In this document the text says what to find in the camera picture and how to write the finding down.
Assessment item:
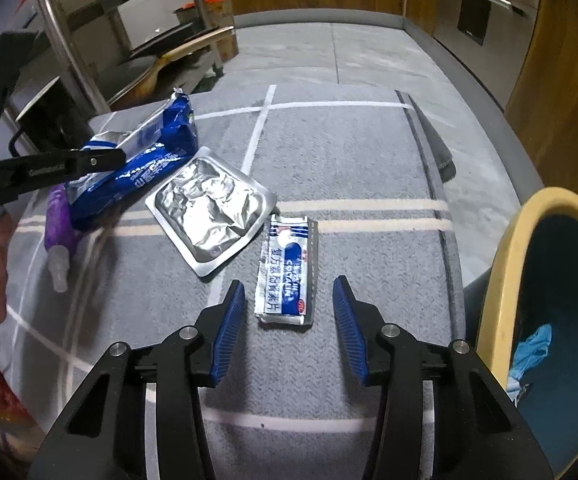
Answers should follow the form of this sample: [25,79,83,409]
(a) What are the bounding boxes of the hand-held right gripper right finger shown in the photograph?
[332,275,554,480]

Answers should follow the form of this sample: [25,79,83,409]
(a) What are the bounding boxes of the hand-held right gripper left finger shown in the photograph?
[28,280,246,480]

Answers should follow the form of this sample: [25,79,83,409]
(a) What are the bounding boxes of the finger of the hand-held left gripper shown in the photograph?
[0,149,127,204]

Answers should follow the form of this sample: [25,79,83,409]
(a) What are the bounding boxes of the white and blue sachet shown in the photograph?
[254,212,318,329]

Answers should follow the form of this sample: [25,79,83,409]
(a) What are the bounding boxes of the yellow-rimmed teal bin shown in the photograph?
[476,186,578,480]

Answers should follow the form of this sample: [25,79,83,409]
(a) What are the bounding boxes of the black mug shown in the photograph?
[9,79,100,157]

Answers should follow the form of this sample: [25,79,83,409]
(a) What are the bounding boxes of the purple tube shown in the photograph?
[44,182,82,295]

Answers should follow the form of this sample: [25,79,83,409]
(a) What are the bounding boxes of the stainless steel rack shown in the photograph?
[0,0,238,161]

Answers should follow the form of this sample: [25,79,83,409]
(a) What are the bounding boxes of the silver foil pack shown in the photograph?
[145,146,278,277]

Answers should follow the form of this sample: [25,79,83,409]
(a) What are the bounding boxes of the grey striped mat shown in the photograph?
[0,84,470,480]

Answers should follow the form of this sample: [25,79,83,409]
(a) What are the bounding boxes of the black flat tray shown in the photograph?
[126,19,206,59]

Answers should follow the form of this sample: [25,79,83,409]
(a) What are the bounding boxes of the light blue and white wrapper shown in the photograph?
[506,324,554,404]

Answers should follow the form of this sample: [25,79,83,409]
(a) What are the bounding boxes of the stainless steel appliance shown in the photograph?
[431,0,542,107]

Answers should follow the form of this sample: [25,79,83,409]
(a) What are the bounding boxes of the pan with wooden handle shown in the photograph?
[114,25,235,111]

